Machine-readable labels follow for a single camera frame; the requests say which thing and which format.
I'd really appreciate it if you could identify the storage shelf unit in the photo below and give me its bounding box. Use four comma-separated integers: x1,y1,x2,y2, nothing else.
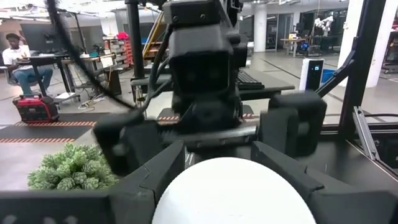
104,30,133,74

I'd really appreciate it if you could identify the black background desk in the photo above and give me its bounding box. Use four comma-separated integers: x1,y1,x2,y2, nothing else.
17,53,82,98

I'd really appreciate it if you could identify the white tower air purifier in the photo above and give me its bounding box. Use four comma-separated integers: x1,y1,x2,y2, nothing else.
298,57,325,92

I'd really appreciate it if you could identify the thick black cable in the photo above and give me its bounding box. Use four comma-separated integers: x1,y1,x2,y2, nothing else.
45,0,139,110

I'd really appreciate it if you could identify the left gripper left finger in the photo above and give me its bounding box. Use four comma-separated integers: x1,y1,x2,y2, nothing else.
0,139,187,224

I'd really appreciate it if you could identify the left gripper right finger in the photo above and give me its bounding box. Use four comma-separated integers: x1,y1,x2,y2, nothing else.
250,140,398,224

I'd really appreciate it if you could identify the wide amber pill bottle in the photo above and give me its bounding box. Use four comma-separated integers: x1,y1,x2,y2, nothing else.
150,156,318,224

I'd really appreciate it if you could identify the black computer monitor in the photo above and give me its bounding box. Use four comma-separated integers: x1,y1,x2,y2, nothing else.
19,22,68,54

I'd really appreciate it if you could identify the black mat red striped edge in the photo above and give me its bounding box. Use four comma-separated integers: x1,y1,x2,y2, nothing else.
0,111,262,144

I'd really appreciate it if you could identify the potted green succulent plant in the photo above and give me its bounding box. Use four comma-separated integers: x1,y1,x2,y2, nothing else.
26,142,121,192

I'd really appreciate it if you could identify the person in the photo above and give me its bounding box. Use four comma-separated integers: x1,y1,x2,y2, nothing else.
1,32,54,96

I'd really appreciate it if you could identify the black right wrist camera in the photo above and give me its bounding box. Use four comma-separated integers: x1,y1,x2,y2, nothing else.
167,24,249,96

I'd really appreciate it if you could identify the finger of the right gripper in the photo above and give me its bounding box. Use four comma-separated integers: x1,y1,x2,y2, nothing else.
92,110,166,177
259,91,328,158

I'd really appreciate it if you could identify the blue storage bin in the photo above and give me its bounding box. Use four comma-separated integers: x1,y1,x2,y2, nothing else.
322,68,337,85

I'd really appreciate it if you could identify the black round pole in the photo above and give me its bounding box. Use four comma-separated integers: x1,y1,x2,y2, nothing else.
125,0,146,79

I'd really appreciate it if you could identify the dark grey side desk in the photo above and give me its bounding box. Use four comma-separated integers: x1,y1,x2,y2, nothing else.
129,67,296,101

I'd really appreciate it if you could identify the red and black floor device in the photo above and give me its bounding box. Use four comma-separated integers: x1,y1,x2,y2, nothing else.
11,93,60,124

